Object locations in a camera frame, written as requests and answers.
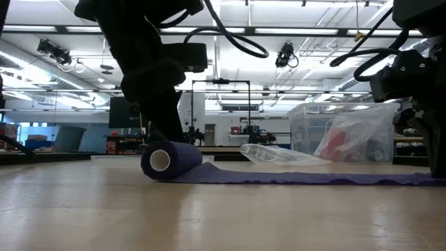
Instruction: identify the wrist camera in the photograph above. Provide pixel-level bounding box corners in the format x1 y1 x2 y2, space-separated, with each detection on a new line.
369 48 436 104
162 43 209 73

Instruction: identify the red packaged item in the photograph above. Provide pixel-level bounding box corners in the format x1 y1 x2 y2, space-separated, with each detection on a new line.
319 127 348 160

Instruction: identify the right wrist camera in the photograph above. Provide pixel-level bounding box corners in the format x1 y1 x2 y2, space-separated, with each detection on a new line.
369 48 436 104

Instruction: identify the hanging black camera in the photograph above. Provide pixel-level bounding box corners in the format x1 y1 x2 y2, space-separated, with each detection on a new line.
36 38 86 74
274 41 300 69

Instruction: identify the black robot station frame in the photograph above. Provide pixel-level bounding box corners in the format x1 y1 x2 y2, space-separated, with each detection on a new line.
190 78 252 147

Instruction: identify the black right camera cable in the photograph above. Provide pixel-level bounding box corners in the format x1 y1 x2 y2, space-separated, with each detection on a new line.
329 6 410 83

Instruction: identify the grey door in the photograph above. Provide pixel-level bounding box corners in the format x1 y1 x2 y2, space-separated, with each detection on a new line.
203 123 217 146

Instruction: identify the red storage shelf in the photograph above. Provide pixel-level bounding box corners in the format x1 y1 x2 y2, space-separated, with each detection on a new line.
104 130 147 155

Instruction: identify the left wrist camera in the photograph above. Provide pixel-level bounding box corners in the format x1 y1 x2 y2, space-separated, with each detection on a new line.
162 43 209 73

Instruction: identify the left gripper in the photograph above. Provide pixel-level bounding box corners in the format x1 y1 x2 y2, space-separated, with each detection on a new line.
120 57 187 144

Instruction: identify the wooden workbench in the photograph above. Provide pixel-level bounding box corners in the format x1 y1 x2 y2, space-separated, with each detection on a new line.
393 135 426 144

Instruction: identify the blue box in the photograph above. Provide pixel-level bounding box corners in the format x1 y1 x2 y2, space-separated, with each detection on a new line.
24 134 55 151

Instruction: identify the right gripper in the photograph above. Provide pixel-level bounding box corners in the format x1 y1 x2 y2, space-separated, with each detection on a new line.
392 34 446 179

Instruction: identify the black left camera cable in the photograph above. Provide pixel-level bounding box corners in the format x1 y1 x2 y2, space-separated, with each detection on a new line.
153 0 270 59

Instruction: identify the black monitor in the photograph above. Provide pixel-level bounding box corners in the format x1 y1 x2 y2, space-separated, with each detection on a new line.
108 96 149 129

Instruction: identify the black camera cable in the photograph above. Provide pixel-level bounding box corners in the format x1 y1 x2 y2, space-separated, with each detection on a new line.
329 6 410 83
153 0 270 59

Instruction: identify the clear zip bag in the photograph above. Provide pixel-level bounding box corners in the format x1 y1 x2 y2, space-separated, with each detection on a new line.
239 143 334 167

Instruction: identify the yellow hanging connector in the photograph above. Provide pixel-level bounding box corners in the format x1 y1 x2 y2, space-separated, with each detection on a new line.
353 0 365 43

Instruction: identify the grey waste bin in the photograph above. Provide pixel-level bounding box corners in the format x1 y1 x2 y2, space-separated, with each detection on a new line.
52 125 87 153

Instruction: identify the clear plastic bin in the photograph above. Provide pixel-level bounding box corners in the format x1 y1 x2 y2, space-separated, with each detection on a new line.
288 102 401 165

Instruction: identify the clear bag of supplies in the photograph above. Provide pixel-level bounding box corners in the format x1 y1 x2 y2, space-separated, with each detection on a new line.
313 110 397 163

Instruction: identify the blue elastic bandage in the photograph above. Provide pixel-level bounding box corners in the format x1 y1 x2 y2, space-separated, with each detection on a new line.
140 139 446 188

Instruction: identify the black aluminium table frame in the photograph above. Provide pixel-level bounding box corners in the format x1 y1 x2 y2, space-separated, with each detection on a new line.
0 134 431 167

